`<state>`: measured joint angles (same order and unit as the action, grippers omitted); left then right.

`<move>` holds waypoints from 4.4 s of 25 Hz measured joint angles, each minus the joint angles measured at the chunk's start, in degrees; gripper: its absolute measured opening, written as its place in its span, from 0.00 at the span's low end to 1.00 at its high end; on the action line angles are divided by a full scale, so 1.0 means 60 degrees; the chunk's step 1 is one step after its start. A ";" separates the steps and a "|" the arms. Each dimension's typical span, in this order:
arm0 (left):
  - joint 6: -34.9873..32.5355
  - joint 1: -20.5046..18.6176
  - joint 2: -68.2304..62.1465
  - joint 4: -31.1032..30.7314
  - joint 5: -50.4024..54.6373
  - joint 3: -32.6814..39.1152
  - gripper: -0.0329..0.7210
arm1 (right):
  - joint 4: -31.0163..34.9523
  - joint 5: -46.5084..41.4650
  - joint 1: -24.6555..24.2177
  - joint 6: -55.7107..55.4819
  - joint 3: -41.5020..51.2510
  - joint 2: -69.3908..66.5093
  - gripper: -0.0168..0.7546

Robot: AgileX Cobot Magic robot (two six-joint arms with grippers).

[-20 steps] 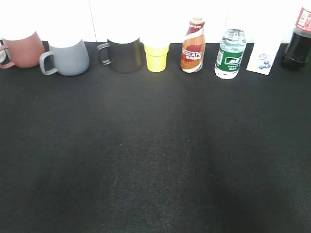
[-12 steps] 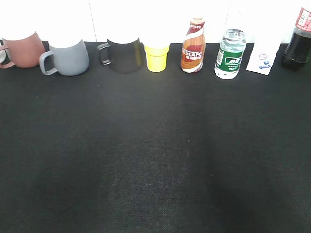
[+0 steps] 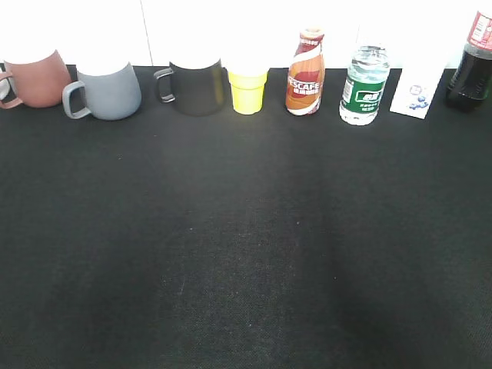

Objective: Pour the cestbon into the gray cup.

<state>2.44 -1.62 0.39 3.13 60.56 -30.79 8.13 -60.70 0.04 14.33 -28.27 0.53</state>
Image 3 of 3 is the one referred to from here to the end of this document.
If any red-brown ceramic mug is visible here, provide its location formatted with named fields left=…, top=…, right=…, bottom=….
left=1, top=49, right=71, bottom=109

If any black table cloth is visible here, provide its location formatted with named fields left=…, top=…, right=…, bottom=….
left=1, top=67, right=491, bottom=368

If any Nescafe coffee bottle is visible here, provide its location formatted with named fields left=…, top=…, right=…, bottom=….
left=285, top=27, right=325, bottom=116

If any dark cola bottle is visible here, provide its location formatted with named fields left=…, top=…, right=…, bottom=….
left=445, top=4, right=491, bottom=112

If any green label water bottle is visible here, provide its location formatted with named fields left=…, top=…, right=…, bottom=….
left=339, top=45, right=391, bottom=126

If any yellow plastic cup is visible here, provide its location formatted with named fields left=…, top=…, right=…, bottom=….
left=228, top=68, right=269, bottom=115

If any grey ceramic mug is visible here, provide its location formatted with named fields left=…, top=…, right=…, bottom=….
left=62, top=62, right=142, bottom=121

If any black ceramic mug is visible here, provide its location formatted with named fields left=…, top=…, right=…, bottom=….
left=153, top=59, right=225, bottom=116

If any white blueberry milk carton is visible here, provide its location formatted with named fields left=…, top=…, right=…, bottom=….
left=390, top=58, right=446, bottom=120

